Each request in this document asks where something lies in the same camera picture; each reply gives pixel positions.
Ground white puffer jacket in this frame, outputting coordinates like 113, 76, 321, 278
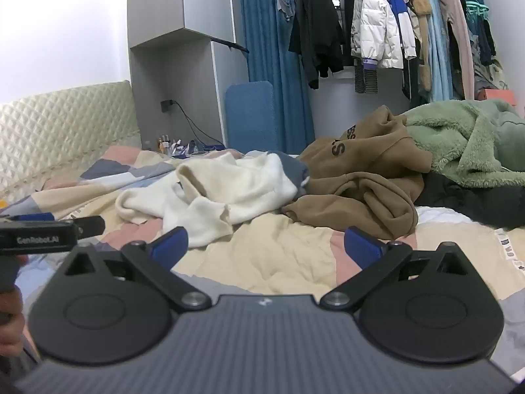
350, 0, 405, 70

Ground blue curtain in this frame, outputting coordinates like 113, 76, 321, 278
238, 0, 316, 157

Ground blue and white jacket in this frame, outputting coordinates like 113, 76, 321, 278
386, 0, 418, 60

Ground white striped sweater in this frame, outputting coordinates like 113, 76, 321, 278
115, 152, 310, 249

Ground black garment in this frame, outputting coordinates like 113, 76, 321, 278
414, 170, 525, 230

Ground pile of small toiletries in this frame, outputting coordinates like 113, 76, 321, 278
156, 133, 225, 157

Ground black power cable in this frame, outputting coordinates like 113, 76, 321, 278
174, 100, 226, 148

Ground green fleece jacket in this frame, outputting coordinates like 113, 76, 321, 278
404, 99, 525, 189

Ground black hanging jacket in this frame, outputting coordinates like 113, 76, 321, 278
288, 0, 345, 89

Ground pink hanging pants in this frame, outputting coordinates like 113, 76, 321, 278
435, 0, 476, 100

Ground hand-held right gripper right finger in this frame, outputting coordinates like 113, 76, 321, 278
320, 227, 470, 310

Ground brown hoodie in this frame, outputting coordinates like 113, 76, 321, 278
282, 104, 433, 241

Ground patchwork blanket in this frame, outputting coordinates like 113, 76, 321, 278
0, 143, 525, 337

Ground light blue hanging garment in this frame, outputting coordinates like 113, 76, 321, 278
422, 0, 454, 101

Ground person's left hand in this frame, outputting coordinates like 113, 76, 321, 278
0, 285, 26, 358

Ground grey hanging cloth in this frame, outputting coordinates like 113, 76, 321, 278
276, 0, 296, 21

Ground orange box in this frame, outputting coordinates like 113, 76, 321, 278
478, 88, 519, 103

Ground grey wardrobe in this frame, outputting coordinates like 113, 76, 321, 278
127, 0, 249, 151

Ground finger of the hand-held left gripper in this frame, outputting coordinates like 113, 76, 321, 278
74, 215, 106, 239
8, 212, 56, 222

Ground blue chair back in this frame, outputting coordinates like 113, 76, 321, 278
225, 81, 275, 152

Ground striped hanging garment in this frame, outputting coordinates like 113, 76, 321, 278
354, 59, 378, 94

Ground dark hanging garment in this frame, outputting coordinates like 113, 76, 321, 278
468, 16, 497, 68

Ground cream quilted headboard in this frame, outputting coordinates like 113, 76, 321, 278
0, 80, 142, 195

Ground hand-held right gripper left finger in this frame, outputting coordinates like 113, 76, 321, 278
65, 227, 212, 312

